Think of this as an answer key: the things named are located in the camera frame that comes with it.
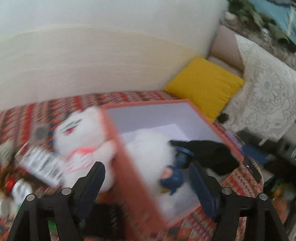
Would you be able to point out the yellow cushion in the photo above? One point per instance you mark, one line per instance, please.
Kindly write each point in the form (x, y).
(205, 88)

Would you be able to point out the floral patterned cloth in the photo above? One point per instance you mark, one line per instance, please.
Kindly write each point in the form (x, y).
(277, 53)

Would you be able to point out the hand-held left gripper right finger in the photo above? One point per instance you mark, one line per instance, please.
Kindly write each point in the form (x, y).
(203, 192)

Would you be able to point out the blue cloth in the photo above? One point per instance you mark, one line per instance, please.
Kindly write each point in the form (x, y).
(277, 11)

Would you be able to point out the white bear plush toy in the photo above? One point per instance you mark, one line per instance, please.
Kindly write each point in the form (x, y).
(85, 132)

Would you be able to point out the blue hooded baby doll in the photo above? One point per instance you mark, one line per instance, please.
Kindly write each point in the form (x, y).
(175, 178)

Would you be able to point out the olive green cloth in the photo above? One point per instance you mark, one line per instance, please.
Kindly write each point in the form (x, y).
(254, 16)

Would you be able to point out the small grey block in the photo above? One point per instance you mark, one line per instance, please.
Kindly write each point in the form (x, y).
(40, 134)

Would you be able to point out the black fuzzy cloth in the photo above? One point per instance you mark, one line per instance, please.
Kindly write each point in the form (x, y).
(212, 153)

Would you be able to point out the black remote control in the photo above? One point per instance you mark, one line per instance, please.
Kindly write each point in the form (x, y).
(253, 169)

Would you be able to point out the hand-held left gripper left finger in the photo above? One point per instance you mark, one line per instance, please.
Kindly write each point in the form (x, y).
(92, 187)

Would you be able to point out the small black object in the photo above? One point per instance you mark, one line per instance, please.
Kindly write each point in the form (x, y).
(223, 117)

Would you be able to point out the red patterned blanket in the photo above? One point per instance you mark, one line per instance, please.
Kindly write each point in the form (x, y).
(34, 111)

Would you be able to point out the white lace cloth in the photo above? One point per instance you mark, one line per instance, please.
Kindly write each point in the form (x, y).
(266, 92)

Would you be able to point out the large white plush toy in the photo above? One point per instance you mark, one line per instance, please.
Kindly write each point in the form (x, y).
(150, 157)

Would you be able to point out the white printed tag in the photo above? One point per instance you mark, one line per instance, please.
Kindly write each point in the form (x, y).
(44, 165)

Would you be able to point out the pink cardboard box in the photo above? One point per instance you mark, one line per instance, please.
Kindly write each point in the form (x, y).
(134, 185)

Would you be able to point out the beige sofa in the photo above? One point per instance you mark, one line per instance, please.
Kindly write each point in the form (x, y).
(226, 48)

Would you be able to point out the red pompom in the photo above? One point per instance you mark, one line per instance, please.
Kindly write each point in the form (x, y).
(10, 183)

